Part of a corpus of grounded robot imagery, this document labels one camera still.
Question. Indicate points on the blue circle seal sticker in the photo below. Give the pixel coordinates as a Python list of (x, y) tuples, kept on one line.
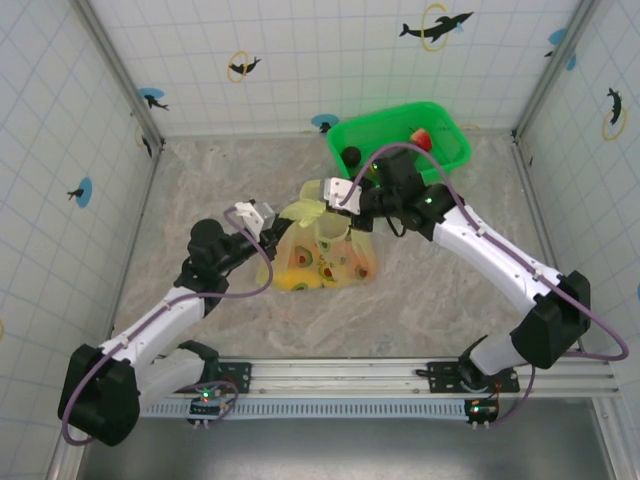
[(321, 121)]

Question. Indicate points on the green plastic basket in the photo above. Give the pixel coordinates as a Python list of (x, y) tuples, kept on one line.
[(380, 130)]

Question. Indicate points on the yellow translucent plastic bag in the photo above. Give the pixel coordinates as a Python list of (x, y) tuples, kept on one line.
[(325, 255)]

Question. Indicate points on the dark fake plum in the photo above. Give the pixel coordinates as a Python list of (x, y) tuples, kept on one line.
[(352, 156)]

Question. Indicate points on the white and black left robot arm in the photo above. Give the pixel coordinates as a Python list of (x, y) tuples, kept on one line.
[(150, 320)]

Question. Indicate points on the circuit board with leds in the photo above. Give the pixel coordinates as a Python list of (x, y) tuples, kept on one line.
[(205, 407), (482, 411)]

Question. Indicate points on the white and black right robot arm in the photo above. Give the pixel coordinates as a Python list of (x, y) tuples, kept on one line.
[(490, 260)]

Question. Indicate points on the blue circle diver sticker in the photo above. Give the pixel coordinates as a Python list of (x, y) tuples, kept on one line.
[(82, 192)]

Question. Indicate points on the aluminium frame post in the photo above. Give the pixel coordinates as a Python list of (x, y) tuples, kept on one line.
[(120, 70), (555, 70)]

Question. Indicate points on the red fake apple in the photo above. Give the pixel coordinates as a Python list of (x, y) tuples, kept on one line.
[(421, 138)]

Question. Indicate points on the left circuit board with leds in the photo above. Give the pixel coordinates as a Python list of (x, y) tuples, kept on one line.
[(205, 407)]

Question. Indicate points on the blue whale sticker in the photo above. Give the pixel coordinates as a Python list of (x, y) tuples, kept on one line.
[(557, 37)]

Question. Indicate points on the right circuit board with leds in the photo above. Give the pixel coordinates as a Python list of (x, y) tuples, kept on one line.
[(482, 411)]

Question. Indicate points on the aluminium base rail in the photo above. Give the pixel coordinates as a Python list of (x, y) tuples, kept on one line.
[(325, 375)]

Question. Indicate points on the blue circle shark sticker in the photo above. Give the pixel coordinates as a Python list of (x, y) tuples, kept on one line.
[(152, 99)]

